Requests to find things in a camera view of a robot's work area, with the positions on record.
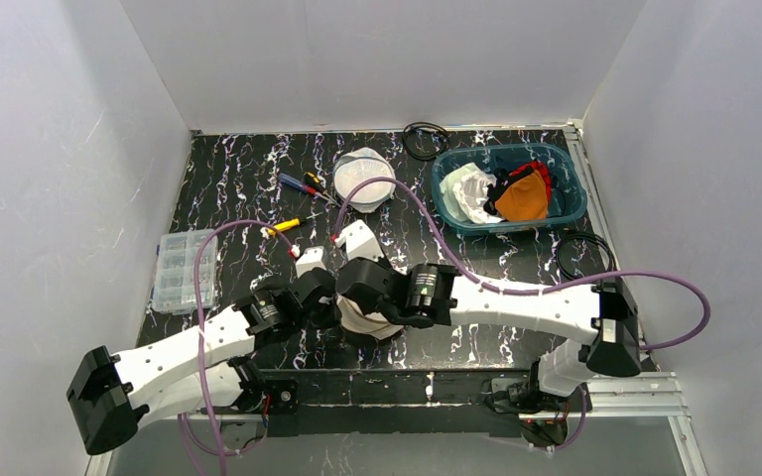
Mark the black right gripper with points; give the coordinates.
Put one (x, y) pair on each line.
(360, 289)

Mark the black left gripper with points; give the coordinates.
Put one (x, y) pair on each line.
(322, 293)

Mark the white mesh bag tan trim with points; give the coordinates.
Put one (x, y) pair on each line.
(373, 324)

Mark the white mesh bag blue trim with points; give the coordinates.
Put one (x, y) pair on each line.
(356, 167)

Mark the white bra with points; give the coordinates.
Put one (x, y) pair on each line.
(464, 193)

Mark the orange bra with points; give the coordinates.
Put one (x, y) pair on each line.
(524, 199)

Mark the red garment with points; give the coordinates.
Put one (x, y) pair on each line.
(535, 166)

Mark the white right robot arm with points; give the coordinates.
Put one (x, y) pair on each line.
(598, 327)

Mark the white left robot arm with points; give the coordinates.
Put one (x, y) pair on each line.
(113, 395)

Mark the clear plastic screw box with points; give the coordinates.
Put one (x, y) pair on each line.
(173, 289)

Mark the teal plastic bin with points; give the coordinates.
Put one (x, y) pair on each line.
(568, 202)

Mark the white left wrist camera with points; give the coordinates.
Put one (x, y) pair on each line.
(311, 259)

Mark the yellow handled screwdriver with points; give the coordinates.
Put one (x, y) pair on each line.
(289, 224)

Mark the black orange handled screwdriver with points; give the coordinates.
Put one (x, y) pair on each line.
(312, 181)

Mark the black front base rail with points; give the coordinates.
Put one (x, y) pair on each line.
(305, 402)

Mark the blue handled screwdriver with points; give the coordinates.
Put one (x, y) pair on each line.
(298, 184)

